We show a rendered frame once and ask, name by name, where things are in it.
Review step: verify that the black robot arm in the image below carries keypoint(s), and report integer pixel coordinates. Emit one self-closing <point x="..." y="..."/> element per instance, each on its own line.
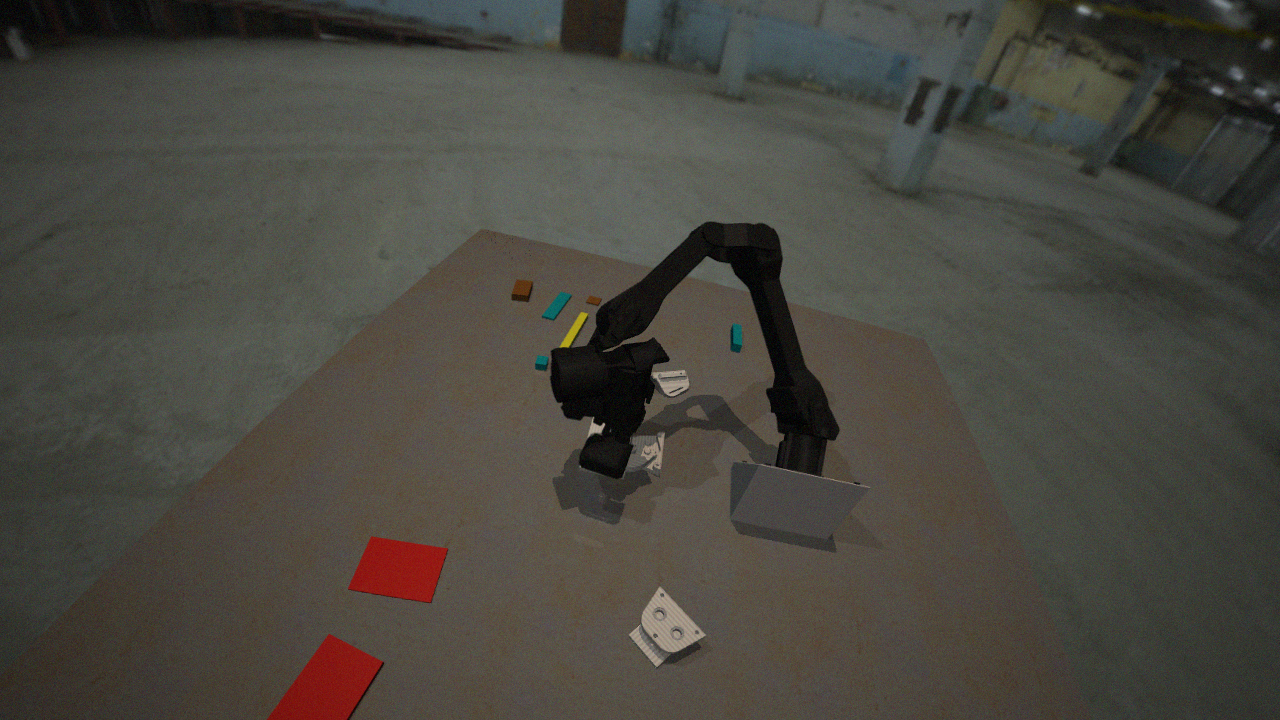
<point x="580" y="374"/>

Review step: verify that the teal flat bar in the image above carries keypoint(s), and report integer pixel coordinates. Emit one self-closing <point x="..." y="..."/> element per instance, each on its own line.
<point x="555" y="308"/>

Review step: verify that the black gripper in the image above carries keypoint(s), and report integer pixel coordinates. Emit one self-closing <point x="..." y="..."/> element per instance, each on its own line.
<point x="608" y="454"/>

